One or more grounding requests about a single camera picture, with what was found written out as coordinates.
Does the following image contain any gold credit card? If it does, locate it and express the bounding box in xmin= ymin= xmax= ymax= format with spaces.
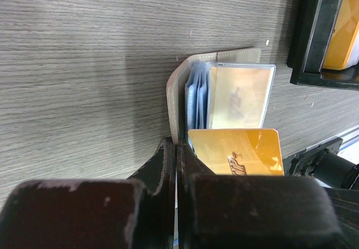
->
xmin=206 ymin=63 xmax=276 ymax=129

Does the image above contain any black card box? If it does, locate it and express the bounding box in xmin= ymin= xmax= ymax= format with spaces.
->
xmin=287 ymin=0 xmax=358 ymax=91

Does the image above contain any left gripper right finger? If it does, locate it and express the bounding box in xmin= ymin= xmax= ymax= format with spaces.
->
xmin=177 ymin=141 xmax=342 ymax=248

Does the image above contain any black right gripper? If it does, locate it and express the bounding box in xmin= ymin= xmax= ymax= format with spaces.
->
xmin=283 ymin=137 xmax=358 ymax=190

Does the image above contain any grey leather card holder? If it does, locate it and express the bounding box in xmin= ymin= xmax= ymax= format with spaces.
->
xmin=167 ymin=48 xmax=261 ymax=144

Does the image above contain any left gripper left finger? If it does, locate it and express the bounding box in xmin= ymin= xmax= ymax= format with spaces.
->
xmin=1 ymin=137 xmax=176 ymax=248

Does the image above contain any stack of white cards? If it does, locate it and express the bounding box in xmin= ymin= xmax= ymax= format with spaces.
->
xmin=323 ymin=0 xmax=358 ymax=71

